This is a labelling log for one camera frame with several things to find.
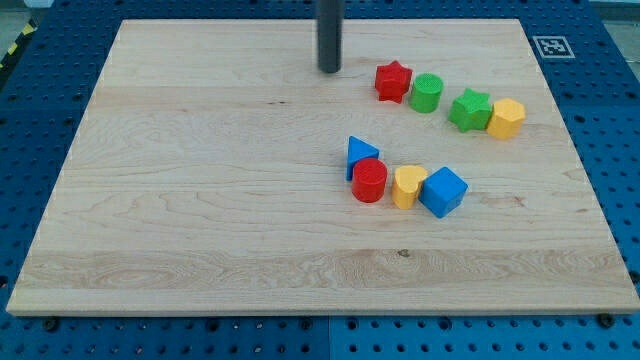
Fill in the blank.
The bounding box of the red cylinder block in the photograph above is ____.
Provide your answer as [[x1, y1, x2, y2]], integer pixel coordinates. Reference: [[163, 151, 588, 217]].
[[352, 158, 388, 203]]

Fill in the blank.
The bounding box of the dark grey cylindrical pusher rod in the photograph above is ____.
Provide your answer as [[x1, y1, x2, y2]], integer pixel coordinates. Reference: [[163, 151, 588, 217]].
[[316, 0, 345, 74]]

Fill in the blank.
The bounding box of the black screw front right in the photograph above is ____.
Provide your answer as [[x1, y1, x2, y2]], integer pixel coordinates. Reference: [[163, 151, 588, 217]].
[[597, 313, 616, 329]]

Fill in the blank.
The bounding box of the red star block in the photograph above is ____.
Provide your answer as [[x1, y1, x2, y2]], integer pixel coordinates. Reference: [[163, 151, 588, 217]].
[[374, 60, 413, 103]]

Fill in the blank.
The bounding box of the black screw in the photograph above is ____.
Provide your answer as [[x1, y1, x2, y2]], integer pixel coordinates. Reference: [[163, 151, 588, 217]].
[[41, 317, 59, 333], [597, 313, 616, 329]]

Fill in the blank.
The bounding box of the yellow heart block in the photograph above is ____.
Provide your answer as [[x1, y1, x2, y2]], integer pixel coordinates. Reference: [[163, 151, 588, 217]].
[[391, 165, 428, 210]]

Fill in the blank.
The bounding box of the light wooden board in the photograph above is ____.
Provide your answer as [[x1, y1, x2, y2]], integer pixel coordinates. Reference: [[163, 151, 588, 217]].
[[7, 19, 639, 317]]

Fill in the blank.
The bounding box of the blue triangle block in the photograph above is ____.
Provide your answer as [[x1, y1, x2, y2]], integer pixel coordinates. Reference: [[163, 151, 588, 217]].
[[345, 136, 379, 181]]

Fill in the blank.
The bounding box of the yellow hexagon block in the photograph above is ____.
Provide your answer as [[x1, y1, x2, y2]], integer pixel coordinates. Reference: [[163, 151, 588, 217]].
[[486, 98, 526, 140]]

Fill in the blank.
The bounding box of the black screw front left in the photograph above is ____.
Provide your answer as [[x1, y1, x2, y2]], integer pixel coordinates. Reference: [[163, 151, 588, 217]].
[[41, 317, 59, 333]]

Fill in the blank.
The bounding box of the green star block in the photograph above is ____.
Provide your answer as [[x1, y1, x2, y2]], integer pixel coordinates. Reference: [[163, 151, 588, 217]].
[[448, 88, 492, 133]]

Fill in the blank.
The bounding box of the blue cube block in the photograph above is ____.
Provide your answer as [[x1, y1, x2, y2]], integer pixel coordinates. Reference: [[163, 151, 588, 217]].
[[419, 167, 468, 218]]

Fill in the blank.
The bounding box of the white fiducial marker tag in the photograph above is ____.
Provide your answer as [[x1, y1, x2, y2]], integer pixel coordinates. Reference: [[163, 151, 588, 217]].
[[533, 35, 575, 59]]

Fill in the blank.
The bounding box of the green cylinder block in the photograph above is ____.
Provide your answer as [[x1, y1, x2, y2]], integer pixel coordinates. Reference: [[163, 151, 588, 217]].
[[409, 73, 444, 113]]

